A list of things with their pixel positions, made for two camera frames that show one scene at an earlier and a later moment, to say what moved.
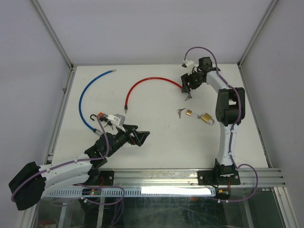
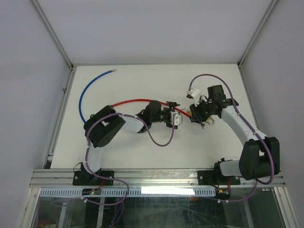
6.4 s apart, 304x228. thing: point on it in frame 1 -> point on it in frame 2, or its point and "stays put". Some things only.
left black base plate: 106,178 stays put
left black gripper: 139,136 -> 171,108
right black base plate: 218,177 stays put
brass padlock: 208,118 stays put
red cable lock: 126,99 -> 147,100
